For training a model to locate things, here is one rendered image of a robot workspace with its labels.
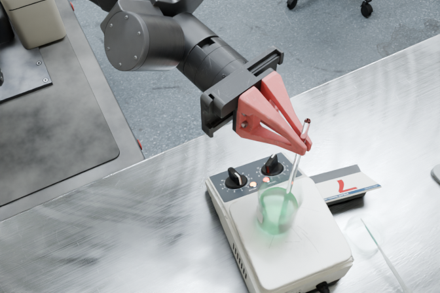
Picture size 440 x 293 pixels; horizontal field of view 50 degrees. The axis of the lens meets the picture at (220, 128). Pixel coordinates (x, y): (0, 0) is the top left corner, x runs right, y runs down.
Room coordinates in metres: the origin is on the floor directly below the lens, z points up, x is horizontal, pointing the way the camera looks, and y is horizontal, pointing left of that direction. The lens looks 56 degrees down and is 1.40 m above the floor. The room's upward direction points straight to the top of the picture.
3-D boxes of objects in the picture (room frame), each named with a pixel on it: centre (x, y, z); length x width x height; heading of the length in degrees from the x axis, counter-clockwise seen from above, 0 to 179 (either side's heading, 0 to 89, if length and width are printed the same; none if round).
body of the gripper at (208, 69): (0.32, -0.01, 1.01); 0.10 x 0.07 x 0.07; 131
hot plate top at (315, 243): (0.22, -0.08, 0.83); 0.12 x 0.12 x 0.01; 21
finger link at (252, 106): (0.28, -0.06, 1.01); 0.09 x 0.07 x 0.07; 41
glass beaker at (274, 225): (0.24, -0.07, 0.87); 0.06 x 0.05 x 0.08; 139
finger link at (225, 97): (0.26, -0.05, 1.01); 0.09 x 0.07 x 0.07; 41
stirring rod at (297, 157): (0.24, -0.08, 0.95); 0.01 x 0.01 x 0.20
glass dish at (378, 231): (0.24, -0.20, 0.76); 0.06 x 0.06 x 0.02
